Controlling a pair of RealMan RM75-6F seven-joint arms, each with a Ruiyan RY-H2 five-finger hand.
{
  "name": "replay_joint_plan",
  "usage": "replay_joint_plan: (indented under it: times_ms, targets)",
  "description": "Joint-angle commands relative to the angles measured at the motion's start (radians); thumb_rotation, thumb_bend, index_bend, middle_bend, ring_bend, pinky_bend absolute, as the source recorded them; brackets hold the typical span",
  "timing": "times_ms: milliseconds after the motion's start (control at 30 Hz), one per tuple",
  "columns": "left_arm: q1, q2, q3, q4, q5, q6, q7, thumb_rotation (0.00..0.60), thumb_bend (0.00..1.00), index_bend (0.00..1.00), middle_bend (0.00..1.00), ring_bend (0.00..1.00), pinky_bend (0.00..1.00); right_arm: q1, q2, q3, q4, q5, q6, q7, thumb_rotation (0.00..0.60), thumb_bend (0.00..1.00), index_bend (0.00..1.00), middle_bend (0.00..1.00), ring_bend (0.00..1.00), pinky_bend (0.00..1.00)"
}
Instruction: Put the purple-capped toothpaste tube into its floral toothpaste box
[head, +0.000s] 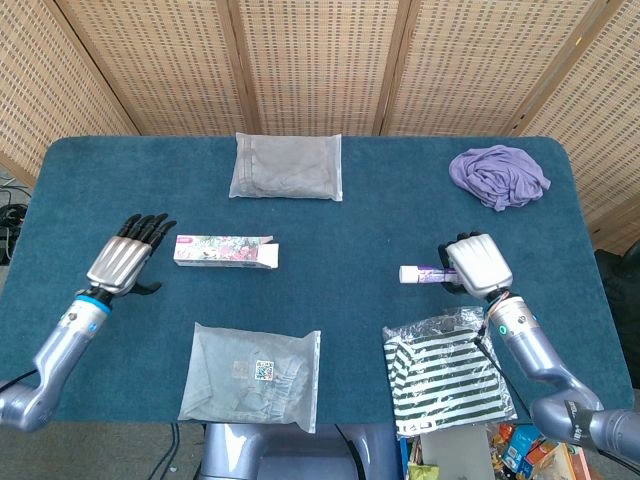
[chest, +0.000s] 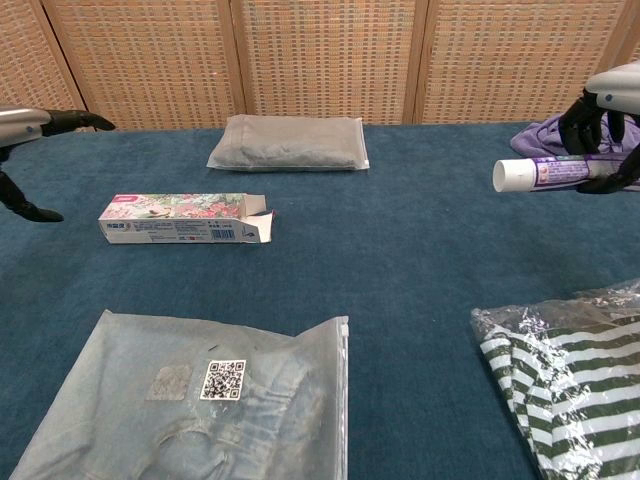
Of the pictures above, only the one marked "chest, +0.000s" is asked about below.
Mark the grey packaged cloth top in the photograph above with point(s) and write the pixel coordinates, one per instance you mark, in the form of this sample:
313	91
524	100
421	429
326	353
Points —
290	145

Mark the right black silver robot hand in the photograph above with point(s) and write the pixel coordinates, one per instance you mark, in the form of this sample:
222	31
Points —
617	85

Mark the jeans in frosted zip bag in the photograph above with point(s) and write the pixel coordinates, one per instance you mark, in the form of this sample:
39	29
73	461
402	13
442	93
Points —
150	410

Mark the white purple toothpaste tube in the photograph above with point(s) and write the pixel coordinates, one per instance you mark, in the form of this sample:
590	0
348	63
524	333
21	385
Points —
530	174

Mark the floral toothpaste carton box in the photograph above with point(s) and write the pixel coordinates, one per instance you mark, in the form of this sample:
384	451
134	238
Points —
170	220

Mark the wicker folding screen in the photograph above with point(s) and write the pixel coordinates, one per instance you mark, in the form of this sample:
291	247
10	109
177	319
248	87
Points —
320	60

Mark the crumpled purple cloth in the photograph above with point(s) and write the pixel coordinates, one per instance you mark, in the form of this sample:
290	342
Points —
540	140

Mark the blue carpet table cover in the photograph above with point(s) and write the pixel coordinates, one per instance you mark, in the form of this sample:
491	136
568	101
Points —
400	250

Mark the striped shirt in clear bag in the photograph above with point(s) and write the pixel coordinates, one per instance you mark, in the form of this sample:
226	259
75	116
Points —
580	390

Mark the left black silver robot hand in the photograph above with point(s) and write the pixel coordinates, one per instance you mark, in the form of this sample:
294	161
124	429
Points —
20	125

